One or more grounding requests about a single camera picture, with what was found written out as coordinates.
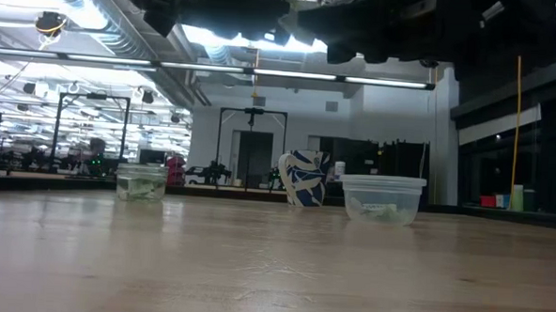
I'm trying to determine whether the dark double door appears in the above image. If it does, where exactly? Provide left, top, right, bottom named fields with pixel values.
left=236, top=130, right=275, bottom=190

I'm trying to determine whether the black gantry frame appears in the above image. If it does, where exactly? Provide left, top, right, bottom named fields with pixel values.
left=49, top=91, right=132, bottom=177
left=213, top=105, right=289, bottom=193

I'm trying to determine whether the clear round plastic container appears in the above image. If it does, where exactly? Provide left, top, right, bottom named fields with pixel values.
left=337, top=173, right=428, bottom=228

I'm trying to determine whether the person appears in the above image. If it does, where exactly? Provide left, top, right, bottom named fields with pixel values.
left=82, top=136, right=116, bottom=177

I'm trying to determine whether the blue white patterned mug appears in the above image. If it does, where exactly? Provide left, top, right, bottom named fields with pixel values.
left=276, top=148, right=332, bottom=209

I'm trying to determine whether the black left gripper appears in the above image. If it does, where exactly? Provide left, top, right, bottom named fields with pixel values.
left=178, top=0, right=294, bottom=48

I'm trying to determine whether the pale green cup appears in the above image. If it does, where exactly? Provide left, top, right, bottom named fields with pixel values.
left=510, top=184, right=526, bottom=211

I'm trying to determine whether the long tube light bar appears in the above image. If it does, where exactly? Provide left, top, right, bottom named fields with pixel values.
left=0, top=47, right=437, bottom=92

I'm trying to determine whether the red object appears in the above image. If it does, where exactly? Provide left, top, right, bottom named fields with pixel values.
left=165, top=154, right=188, bottom=187

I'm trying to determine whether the black round ceiling device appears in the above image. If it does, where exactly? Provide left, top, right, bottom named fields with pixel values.
left=33, top=10, right=69, bottom=39

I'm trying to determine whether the small clear glass jar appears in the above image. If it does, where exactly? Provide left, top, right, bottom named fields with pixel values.
left=115, top=162, right=169, bottom=204

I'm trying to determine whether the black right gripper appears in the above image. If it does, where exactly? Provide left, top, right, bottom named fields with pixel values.
left=295, top=0, right=455, bottom=70

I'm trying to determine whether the green stevia packet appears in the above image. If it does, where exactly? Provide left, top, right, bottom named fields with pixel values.
left=359, top=201, right=402, bottom=217
left=382, top=205, right=416, bottom=225
left=118, top=178, right=147, bottom=201
left=137, top=178, right=165, bottom=200
left=348, top=198, right=371, bottom=222

